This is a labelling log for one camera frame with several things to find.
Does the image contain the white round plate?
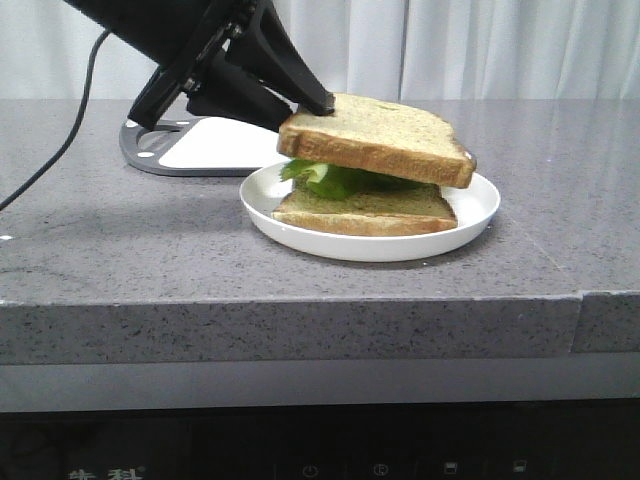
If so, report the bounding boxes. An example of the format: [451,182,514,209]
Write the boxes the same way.
[239,164,501,262]

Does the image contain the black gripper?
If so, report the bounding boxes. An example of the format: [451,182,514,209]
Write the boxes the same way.
[69,1,335,132]

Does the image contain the white grey-rimmed cutting board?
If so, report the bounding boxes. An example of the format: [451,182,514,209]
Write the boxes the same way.
[119,117,285,177]

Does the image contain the bread slice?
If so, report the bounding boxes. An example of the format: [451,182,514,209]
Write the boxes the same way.
[271,184,458,237]
[277,93,476,189]

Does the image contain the green lettuce leaf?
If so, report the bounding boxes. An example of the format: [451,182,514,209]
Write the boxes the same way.
[279,159,432,200]

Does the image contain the white curtain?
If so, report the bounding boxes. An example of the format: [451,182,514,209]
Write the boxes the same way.
[1,1,639,100]

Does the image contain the black appliance under counter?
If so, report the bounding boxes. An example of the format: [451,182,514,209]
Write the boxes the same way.
[1,400,639,479]

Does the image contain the black cable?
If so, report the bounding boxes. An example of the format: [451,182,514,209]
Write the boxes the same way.
[0,30,111,212]

